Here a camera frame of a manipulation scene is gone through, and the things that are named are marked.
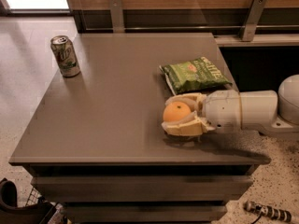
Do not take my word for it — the green chip bag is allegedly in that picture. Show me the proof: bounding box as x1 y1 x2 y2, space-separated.
160 57 231 95

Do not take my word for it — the right metal bracket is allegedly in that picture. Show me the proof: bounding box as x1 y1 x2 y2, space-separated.
239 0 267 42

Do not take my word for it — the black white striped tool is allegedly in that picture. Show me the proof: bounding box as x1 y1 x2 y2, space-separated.
243 201 299 224

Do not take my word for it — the left metal bracket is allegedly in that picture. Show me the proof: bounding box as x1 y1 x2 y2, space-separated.
108 0 125 33

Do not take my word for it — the green white 7up can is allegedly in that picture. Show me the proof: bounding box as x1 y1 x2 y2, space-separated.
50 35 80 77

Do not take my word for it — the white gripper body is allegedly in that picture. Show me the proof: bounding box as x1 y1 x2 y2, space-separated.
202 90 241 133

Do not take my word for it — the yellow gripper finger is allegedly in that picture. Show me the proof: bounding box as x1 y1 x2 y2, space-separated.
162 111 215 136
165 92 206 111

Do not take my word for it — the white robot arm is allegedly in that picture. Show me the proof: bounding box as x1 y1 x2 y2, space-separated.
162 75 299 140

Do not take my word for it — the grey drawer cabinet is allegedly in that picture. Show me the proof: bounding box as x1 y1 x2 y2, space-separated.
10 34 268 224

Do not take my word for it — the dark wire basket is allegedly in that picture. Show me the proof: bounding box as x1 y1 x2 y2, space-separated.
0 177 66 224

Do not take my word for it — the metal bracket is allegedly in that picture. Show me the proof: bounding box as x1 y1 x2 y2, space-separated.
108 0 125 33
239 0 267 42

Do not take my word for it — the orange fruit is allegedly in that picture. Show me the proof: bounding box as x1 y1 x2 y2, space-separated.
163 102 191 122

